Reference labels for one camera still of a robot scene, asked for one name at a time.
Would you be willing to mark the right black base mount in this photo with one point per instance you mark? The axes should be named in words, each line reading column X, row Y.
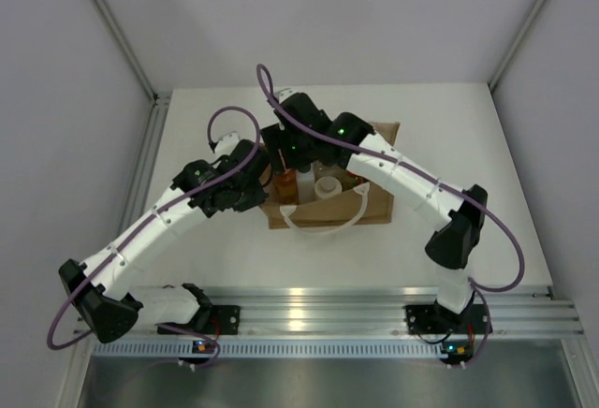
column 421, row 319

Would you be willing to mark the yellow bottle red cap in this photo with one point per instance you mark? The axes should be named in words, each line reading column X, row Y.
column 351, row 180

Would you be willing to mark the round white jar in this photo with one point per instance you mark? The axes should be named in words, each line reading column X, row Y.
column 327, row 187

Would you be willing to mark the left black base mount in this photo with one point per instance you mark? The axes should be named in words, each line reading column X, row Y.
column 214, row 320

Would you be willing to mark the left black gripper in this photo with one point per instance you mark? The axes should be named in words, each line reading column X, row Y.
column 255, row 198

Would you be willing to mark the right aluminium frame post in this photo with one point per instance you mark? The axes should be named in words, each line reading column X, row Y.
column 515, row 44

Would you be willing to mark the aluminium frame post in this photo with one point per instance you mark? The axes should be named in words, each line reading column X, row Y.
column 515, row 44
column 123, row 45

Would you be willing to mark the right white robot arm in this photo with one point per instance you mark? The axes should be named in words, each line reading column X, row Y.
column 456, row 219

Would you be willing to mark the aluminium mounting rail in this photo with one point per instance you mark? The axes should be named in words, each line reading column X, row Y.
column 380, row 313

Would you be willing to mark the slotted grey cable duct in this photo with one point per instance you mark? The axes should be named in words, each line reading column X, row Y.
column 243, row 348

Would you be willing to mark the brown canvas tote bag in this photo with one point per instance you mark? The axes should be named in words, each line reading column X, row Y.
column 366, row 204

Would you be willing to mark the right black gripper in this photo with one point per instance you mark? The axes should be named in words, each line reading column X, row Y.
column 274, row 139

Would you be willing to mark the orange bottle pink cap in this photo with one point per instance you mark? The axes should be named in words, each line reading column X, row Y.
column 285, row 187

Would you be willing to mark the left aluminium frame post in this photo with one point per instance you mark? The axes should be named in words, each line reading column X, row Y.
column 123, row 45

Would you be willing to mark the white bottle dark cap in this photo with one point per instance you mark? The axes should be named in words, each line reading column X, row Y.
column 305, row 184

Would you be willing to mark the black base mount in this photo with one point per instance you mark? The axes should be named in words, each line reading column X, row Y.
column 421, row 319
column 214, row 320

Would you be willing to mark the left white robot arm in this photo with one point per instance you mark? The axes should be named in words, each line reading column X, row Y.
column 102, row 287

